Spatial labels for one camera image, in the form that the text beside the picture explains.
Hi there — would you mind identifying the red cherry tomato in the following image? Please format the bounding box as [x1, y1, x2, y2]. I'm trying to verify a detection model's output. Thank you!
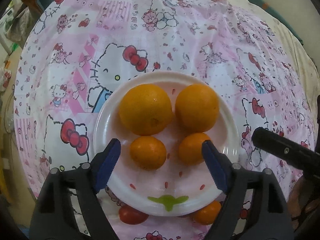
[118, 205, 149, 225]

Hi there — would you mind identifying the small tangerine off plate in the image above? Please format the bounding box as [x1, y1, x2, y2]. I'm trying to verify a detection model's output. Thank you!
[193, 200, 221, 225]

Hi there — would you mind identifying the white pink strawberry plate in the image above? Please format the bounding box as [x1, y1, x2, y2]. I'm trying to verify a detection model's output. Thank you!
[93, 70, 240, 217]

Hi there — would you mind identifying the small tangerine right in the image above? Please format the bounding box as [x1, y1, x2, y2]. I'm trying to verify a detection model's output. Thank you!
[178, 133, 210, 166]

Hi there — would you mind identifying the small tangerine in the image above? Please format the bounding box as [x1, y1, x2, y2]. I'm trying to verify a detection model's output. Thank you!
[178, 133, 210, 166]
[129, 136, 167, 171]

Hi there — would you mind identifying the small tangerine left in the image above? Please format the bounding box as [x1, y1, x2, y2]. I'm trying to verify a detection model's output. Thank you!
[129, 136, 167, 171]

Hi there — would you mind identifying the large orange right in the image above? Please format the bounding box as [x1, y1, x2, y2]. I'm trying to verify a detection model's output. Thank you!
[175, 83, 220, 132]

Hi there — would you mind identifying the large orange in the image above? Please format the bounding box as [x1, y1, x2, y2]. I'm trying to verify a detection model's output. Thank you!
[118, 84, 172, 135]
[175, 83, 220, 132]

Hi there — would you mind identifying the large orange left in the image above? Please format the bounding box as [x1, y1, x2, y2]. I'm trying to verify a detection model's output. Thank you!
[118, 84, 172, 135]

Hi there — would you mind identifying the pink Hello Kitty bedsheet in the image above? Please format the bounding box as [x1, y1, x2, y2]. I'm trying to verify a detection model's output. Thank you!
[13, 0, 317, 240]

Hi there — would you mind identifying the pile of clothes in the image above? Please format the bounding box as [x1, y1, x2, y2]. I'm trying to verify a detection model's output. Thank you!
[5, 0, 44, 48]

